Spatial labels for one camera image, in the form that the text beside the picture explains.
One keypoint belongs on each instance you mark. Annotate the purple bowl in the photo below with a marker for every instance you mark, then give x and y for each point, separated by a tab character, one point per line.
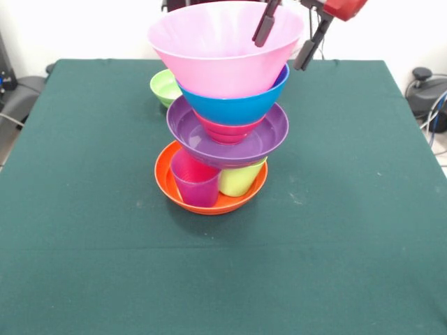
181	129

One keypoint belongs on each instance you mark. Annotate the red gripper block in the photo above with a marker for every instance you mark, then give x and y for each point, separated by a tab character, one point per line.
344	8

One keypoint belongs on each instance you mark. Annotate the black stand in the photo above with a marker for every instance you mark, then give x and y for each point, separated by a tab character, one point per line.
5	70

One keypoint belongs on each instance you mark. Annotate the large pink bowl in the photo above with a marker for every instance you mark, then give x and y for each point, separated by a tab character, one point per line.
216	59

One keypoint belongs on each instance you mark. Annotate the green cup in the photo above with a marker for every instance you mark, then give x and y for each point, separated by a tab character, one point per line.
239	179

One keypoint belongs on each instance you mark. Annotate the orange bowl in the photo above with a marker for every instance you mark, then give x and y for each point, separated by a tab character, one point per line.
164	178

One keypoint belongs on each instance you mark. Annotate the small magenta bowl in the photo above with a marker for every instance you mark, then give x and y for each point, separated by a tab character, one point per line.
227	132

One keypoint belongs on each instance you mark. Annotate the dark green table cloth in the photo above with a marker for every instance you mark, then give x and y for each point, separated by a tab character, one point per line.
244	272

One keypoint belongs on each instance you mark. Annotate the black power plug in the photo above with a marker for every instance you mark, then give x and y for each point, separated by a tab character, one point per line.
318	54

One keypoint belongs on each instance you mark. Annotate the purple cup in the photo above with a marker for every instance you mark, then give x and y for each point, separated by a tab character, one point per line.
195	185

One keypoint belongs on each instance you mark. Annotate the green bowl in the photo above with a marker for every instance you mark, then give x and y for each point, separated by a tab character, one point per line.
164	87

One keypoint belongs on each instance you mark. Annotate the large blue bowl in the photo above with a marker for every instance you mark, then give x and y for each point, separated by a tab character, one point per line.
237	108

